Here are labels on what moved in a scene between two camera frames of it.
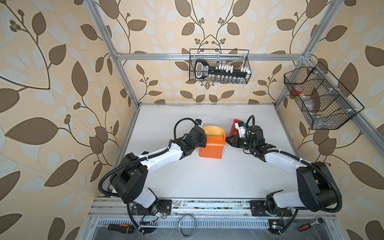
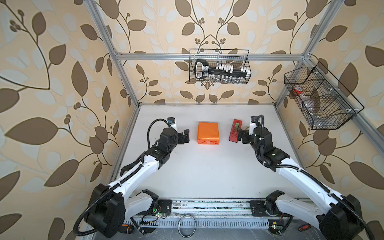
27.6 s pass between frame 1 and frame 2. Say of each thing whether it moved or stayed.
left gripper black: moved
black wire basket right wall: stayed
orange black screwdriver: stayed
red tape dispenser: stayed
